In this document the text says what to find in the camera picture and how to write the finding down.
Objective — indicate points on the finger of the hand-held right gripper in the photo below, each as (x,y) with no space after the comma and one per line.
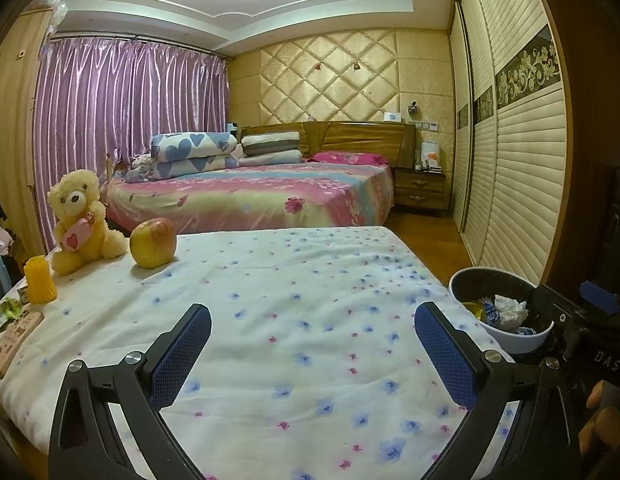
(560,305)
(597,294)

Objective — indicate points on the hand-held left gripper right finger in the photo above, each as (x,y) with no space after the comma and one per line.
(442,355)

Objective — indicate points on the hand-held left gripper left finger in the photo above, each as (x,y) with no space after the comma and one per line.
(182,355)

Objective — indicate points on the black white trash bin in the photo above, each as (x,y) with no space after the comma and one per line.
(510,344)

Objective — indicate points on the person's right hand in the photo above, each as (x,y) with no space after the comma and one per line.
(597,425)

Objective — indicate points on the yellow red apple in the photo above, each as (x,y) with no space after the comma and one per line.
(152,242)

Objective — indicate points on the white floral blanket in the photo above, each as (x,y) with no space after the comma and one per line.
(310,335)

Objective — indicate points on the slatted sliding wardrobe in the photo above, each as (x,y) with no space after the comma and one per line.
(520,160)

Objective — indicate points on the wooden nightstand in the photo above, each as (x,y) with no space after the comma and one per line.
(420,190)

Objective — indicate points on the small cardboard box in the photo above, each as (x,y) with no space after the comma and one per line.
(23,296)

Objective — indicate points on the long pink box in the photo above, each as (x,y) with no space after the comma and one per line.
(12,345)

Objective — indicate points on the bed with floral sheet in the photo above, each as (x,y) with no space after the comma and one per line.
(250,195)

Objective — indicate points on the green foil packet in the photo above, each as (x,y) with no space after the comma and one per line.
(2,315)

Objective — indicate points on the cream teddy bear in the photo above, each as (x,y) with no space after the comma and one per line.
(77,195)

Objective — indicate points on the light purple plush toy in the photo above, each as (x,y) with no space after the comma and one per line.
(139,167)

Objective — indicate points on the white papers on nightstand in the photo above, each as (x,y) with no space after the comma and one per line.
(429,155)

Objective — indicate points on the heart print folded quilt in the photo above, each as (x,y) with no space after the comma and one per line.
(189,147)

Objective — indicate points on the pink white cloth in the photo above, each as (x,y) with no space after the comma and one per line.
(0,240)

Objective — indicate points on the pink pillow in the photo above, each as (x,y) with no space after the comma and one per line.
(347,157)

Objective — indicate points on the striped folded bedding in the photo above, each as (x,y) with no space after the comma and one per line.
(270,145)

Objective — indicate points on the wooden headboard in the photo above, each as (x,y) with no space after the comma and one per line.
(370,137)

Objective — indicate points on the small dark figurine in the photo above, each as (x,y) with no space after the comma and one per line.
(413,109)

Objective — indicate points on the purple satin curtain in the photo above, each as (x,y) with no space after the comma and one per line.
(129,95)

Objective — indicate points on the wooden cabinet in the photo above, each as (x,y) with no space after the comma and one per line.
(14,135)

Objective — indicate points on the curtain rod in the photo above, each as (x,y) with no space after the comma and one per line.
(139,40)

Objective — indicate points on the clear plastic bag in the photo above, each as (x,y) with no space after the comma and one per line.
(54,12)

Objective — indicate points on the wall switch panel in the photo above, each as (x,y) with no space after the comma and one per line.
(427,125)

